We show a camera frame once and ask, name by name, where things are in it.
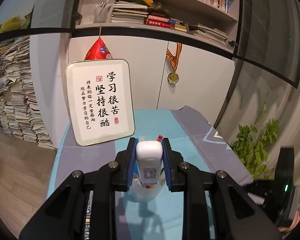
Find person's right hand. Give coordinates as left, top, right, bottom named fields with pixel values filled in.
left=278, top=211, right=300, bottom=235

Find red books stack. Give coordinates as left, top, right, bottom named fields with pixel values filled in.
left=145, top=14, right=187, bottom=33

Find red hanging ornament bag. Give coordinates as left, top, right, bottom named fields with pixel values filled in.
left=84, top=37, right=113, bottom=60

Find gold medal with ribbon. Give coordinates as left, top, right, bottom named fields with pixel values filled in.
left=166, top=42, right=183, bottom=85

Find right magazine pile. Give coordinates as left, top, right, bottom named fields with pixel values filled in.
left=189, top=24, right=228, bottom=45

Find white purple correction tape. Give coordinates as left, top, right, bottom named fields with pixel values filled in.
left=136, top=140, right=163, bottom=185

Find translucent plastic pen cup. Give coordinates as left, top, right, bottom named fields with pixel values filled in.
left=128, top=135, right=163, bottom=203

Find green potted plant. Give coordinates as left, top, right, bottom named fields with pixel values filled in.
left=230, top=100, right=279, bottom=180

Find red capped pen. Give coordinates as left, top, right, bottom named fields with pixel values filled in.
left=157, top=135, right=163, bottom=141

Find white cup on shelf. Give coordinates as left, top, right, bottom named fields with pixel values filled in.
left=94, top=0, right=112, bottom=23

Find framed calligraphy sign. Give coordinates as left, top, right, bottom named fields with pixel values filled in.
left=66, top=59, right=135, bottom=146

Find black framed glass door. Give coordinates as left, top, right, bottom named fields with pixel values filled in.
left=235, top=0, right=300, bottom=88

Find tall paper stack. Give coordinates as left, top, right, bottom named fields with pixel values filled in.
left=0, top=36, right=55, bottom=150

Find wall bookshelf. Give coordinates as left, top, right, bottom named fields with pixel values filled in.
left=75, top=0, right=239, bottom=53

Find stacked magazines on shelf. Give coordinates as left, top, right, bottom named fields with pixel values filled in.
left=110, top=1, right=148, bottom=24

